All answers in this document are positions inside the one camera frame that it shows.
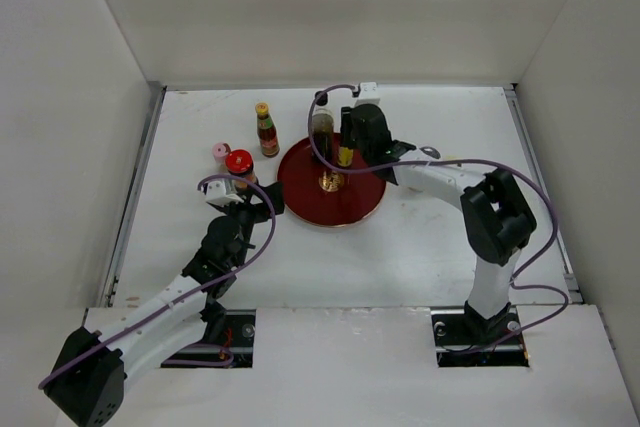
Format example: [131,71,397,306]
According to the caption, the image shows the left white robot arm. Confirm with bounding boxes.
[38,174,284,426]

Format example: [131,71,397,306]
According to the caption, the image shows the grey lid pepper shaker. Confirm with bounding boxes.
[420,146,441,160]

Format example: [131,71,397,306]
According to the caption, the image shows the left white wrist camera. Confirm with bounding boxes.
[204,179,242,207]

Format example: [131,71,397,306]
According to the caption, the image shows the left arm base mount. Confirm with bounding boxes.
[158,296,256,369]

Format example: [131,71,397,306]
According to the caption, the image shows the tall dark soy bottle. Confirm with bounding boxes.
[311,91,334,164]

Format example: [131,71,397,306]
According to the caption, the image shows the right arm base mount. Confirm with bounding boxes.
[431,307,529,368]

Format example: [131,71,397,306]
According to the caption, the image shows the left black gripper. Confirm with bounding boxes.
[216,181,282,267]

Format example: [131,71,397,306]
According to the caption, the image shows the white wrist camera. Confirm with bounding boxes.
[204,179,242,207]
[352,82,380,107]

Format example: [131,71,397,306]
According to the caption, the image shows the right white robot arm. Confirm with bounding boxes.
[341,103,537,345]

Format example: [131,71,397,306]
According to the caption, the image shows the yellow cap sauce bottle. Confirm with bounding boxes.
[255,102,280,157]

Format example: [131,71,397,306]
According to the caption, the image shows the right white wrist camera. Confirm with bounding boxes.
[352,82,380,107]

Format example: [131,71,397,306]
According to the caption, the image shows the small yellow label bottle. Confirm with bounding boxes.
[336,145,354,169]

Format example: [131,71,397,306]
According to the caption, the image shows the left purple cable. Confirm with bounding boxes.
[37,174,276,392]

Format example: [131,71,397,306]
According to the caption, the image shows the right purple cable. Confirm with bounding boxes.
[308,82,571,351]

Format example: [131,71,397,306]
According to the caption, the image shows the purple cable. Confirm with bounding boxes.
[37,174,276,392]
[308,82,571,351]

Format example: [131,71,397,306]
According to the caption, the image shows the pink lid spice shaker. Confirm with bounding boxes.
[211,142,231,165]

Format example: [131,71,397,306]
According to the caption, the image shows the red lid sauce jar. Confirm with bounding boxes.
[225,149,256,190]

